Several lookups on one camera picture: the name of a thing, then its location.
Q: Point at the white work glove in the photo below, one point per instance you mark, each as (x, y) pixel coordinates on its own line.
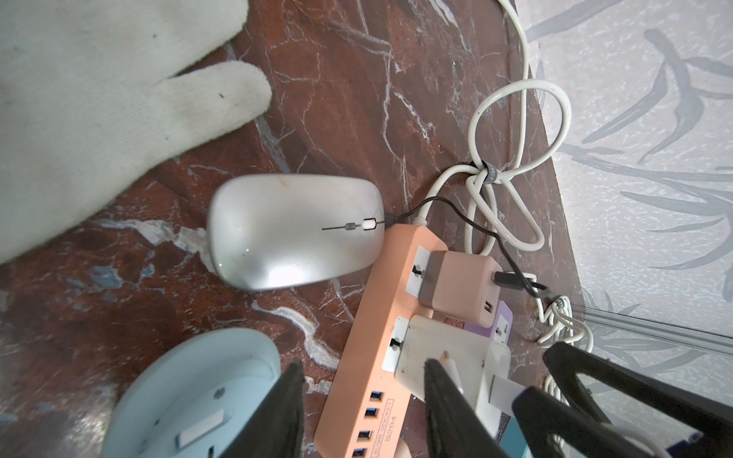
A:
(94, 94)

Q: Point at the orange power strip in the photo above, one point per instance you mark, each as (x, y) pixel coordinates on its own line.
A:
(366, 406)

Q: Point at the purple power strip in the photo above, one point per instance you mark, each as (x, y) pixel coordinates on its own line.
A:
(501, 327)

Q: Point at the light blue wireless mouse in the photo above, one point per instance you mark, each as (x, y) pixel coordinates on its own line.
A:
(196, 398)

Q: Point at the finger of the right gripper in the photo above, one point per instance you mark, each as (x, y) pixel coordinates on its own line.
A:
(711, 419)
(543, 419)

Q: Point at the grey wireless mouse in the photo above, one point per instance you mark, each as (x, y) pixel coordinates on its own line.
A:
(276, 231)

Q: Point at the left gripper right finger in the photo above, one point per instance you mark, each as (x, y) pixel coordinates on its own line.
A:
(453, 429)

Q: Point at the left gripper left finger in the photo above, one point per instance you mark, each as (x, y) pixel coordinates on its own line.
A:
(277, 426)

